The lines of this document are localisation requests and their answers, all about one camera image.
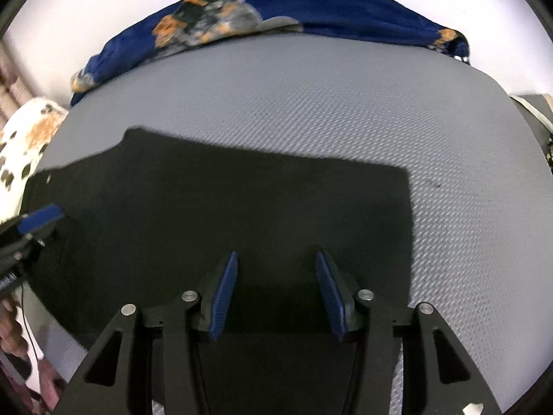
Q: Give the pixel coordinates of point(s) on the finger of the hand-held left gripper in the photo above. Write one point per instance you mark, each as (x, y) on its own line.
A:
(41, 220)

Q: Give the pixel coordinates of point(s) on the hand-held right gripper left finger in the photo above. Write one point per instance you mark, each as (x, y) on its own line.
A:
(222, 298)

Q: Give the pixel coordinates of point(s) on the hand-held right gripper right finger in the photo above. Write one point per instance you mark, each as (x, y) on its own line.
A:
(330, 295)

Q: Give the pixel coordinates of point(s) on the black pants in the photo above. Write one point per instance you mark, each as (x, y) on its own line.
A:
(216, 207)

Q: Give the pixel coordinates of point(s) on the person's left hand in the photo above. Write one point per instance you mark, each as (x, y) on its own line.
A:
(9, 326)

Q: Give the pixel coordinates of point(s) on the white floral pillow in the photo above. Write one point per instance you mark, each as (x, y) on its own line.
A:
(26, 147)

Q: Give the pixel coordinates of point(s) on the pink cloth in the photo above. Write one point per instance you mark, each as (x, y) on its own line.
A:
(47, 387)

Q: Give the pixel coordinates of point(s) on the pink curtain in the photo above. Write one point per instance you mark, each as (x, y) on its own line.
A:
(8, 78)

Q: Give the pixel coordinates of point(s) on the grey mesh mat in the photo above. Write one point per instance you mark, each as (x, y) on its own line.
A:
(302, 112)

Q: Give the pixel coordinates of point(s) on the dark grey cushion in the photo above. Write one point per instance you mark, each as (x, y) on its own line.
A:
(533, 114)

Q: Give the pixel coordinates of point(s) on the blue floral blanket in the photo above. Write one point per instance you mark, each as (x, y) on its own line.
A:
(337, 4)

